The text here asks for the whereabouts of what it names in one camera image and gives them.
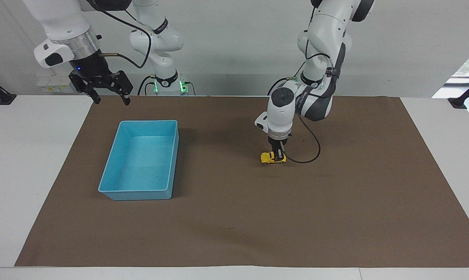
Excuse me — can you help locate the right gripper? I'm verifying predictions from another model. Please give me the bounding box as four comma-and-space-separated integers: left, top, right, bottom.
68, 51, 134, 107

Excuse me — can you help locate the light blue plastic bin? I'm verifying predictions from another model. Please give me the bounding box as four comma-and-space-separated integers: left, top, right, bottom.
98, 119, 180, 201

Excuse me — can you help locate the yellow toy beetle car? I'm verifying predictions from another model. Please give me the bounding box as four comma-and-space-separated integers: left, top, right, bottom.
260, 150, 287, 165

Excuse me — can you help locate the black cable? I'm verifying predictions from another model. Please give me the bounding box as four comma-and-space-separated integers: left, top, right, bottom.
87, 0, 153, 69
137, 75, 157, 96
285, 112, 322, 164
268, 77, 298, 96

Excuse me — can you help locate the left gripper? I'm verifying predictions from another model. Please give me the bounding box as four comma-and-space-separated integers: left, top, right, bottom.
268, 136, 292, 151

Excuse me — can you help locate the black stand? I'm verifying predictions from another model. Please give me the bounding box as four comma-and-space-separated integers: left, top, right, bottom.
0, 73, 17, 106
448, 75, 469, 109

